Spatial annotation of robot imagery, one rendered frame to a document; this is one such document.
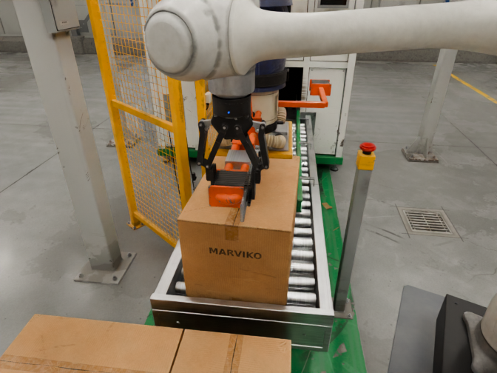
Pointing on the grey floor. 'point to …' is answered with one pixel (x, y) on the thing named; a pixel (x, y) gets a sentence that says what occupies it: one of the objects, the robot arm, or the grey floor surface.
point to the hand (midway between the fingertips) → (233, 184)
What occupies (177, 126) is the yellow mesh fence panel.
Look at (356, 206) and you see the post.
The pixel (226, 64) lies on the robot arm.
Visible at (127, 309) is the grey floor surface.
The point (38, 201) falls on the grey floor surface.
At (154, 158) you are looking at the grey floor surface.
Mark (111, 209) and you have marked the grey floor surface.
